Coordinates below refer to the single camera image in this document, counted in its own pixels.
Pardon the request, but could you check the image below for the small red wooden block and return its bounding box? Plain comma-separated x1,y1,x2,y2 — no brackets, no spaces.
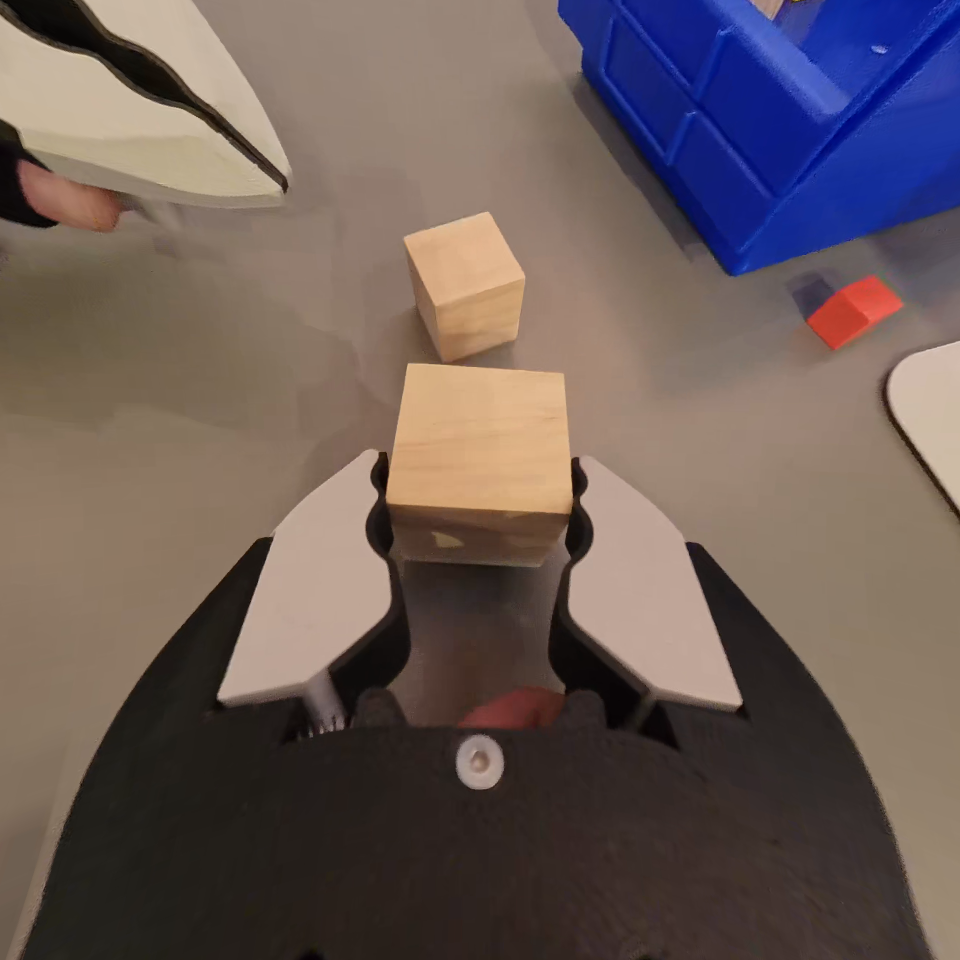
806,274,904,351

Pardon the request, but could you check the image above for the person's right hand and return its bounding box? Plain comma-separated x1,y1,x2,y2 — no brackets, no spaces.
457,686,567,730

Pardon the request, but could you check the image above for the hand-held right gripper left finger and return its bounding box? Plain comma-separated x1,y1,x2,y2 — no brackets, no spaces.
217,448,412,735

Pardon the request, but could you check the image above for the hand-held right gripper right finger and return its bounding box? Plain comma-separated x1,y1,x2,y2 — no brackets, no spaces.
549,454,745,735

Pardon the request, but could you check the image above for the white rounded mat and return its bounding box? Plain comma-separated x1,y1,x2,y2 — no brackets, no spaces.
886,341,960,519

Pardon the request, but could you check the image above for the person's left hand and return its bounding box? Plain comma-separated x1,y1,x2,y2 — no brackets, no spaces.
0,123,126,232

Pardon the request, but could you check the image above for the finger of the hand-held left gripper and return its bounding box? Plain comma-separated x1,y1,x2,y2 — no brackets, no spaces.
0,21,288,211
78,0,294,190

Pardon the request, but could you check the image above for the pale wooden cube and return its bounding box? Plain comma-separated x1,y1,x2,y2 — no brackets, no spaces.
384,363,575,568
402,211,526,364

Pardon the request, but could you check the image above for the blue plastic storage bin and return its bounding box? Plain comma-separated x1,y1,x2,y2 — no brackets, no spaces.
556,0,960,277

